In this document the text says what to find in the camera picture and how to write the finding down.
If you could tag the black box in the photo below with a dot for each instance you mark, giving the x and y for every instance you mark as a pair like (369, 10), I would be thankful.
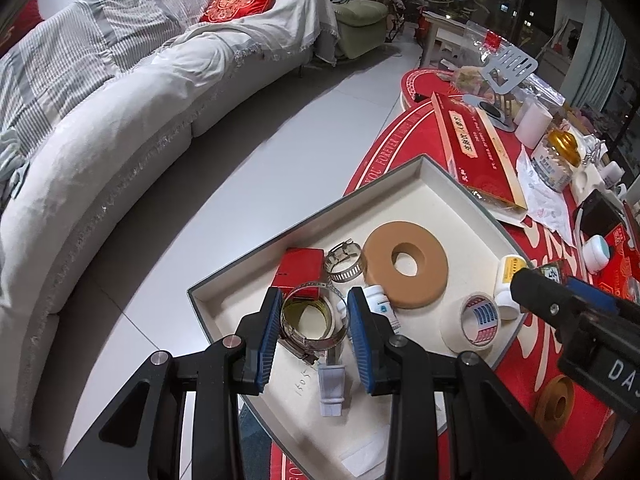
(600, 215)

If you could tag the curved white sofa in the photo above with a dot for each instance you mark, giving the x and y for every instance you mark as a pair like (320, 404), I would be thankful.
(125, 135)

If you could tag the white pill bottle grey label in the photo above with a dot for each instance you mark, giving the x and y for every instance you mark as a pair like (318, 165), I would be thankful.
(382, 305)

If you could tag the green armchair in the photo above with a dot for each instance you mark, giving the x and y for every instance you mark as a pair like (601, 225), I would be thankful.
(360, 25)

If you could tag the white printed paper sheet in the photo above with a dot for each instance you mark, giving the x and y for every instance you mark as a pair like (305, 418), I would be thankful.
(545, 210)

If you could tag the white paper cup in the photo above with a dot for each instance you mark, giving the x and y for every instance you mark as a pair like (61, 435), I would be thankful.
(534, 125)

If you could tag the grey slotted spatula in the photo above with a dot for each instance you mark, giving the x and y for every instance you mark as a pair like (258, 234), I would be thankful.
(512, 67)

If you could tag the white tape roll printed core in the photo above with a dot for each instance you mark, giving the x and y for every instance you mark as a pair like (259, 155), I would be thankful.
(452, 330)

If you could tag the clear plastic bag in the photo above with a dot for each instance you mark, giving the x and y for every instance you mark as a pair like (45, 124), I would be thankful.
(475, 40)

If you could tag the beige masking tape roll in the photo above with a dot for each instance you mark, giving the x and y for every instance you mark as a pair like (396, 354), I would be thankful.
(327, 316)

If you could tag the glass jar gold lid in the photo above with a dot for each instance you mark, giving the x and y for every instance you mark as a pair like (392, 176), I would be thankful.
(550, 170)

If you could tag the long red gift box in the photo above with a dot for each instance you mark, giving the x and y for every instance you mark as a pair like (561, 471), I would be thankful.
(470, 145)

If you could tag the person's leg in jeans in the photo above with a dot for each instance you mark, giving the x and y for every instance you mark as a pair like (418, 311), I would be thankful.
(252, 445)

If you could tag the grey shallow cardboard box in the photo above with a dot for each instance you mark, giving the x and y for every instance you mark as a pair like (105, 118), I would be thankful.
(440, 200)

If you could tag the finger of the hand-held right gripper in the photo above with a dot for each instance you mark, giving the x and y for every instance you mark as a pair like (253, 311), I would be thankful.
(592, 292)
(540, 292)

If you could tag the white cream jar teal lid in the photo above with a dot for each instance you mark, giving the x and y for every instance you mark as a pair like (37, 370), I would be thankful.
(595, 255)

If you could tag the white plastic clip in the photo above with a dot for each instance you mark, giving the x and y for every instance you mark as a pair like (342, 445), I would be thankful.
(331, 390)

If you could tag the red cardboard carton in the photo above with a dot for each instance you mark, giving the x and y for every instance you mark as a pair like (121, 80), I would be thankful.
(622, 260)

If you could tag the grey striped blanket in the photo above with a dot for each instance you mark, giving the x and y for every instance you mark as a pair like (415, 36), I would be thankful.
(75, 45)

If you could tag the plain red cushion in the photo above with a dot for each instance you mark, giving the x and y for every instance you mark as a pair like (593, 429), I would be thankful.
(20, 25)

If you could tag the small white cup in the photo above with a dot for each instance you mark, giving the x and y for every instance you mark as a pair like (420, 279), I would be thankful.
(612, 172)

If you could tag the small red box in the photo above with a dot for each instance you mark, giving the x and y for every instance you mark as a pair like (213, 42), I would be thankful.
(300, 265)

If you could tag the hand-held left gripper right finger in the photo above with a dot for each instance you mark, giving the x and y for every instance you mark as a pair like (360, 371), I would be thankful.
(362, 345)

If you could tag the white pill bottle yellow label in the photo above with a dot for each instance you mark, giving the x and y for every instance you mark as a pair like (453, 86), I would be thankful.
(507, 272)

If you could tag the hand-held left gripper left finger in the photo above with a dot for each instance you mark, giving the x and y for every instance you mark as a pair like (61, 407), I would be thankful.
(265, 345)

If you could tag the white wooden stool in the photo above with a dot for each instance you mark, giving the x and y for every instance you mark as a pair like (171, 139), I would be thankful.
(445, 30)

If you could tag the white fringed sofa throw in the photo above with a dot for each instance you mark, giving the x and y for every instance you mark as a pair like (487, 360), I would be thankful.
(295, 15)

